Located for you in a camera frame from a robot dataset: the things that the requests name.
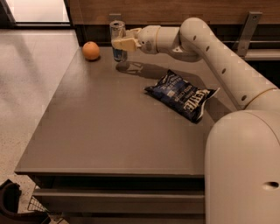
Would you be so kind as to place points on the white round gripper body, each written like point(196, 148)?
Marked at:
point(149, 38)

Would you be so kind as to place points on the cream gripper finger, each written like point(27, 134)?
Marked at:
point(127, 44)
point(133, 33)

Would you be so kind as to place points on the silver blue redbull can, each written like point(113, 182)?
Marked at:
point(117, 30)

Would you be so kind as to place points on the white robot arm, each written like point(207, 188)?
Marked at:
point(242, 161)

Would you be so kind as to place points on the orange fruit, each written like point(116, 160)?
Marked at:
point(91, 51)

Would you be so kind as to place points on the blue chips bag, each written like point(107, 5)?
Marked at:
point(181, 96)

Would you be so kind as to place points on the grey cabinet drawer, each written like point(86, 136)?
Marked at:
point(121, 202)

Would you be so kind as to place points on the left metal bracket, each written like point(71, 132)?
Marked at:
point(115, 16)

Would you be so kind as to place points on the metal bracket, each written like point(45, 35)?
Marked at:
point(241, 45)
point(115, 16)

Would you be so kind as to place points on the metal rail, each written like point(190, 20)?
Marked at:
point(231, 43)

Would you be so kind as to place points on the right metal bracket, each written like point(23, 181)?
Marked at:
point(241, 45)

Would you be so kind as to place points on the dark object with wire basket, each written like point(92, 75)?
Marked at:
point(9, 202)

